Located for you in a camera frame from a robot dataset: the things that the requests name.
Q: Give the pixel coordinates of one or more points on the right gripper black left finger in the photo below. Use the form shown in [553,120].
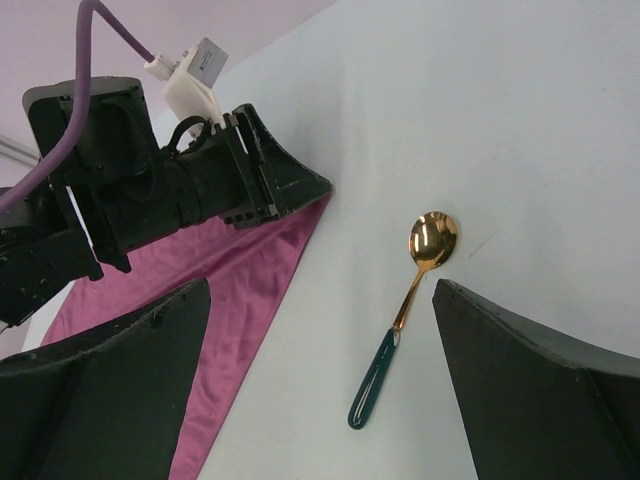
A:
[109,402]

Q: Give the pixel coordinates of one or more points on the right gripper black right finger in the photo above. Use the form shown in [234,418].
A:
[537,403]

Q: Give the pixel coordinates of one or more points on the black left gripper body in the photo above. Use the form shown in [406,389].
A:
[119,190]

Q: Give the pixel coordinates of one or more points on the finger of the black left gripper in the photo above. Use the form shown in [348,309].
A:
[277,185]

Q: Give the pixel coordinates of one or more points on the purple cloth napkin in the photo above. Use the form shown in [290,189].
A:
[248,272]

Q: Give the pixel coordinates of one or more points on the gold spoon teal handle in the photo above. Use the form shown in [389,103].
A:
[432,241]

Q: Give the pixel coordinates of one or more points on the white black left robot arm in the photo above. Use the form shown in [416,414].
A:
[24,293]

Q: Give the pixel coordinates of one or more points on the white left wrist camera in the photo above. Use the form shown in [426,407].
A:
[189,81]

